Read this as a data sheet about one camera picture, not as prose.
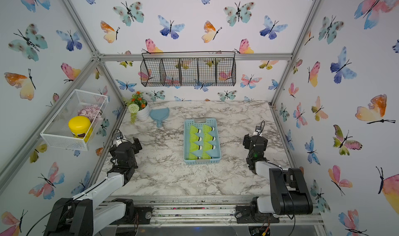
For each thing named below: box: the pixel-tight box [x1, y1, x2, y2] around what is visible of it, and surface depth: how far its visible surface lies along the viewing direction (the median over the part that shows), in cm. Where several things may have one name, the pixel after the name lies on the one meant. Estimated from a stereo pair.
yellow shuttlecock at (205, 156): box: [201, 151, 214, 160], surface depth 92 cm
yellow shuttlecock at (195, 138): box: [189, 133, 203, 143], surface depth 100 cm
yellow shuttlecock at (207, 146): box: [203, 141, 217, 152], surface depth 97 cm
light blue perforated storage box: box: [183, 118, 222, 165], surface depth 98 cm
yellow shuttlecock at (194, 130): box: [189, 124, 202, 135], surface depth 104 cm
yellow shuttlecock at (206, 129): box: [202, 124, 216, 135], surface depth 105 cm
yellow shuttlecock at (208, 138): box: [203, 132, 217, 143], surface depth 100 cm
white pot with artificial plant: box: [127, 90, 150, 125], surface depth 104 cm
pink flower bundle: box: [77, 104, 104, 124], surface depth 70 cm
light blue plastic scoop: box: [149, 107, 170, 128], surface depth 117 cm
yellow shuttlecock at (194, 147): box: [189, 141, 203, 153], surface depth 96 cm
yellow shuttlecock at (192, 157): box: [188, 152, 198, 161], surface depth 90 cm
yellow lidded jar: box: [68, 115, 93, 143], surface depth 65 cm
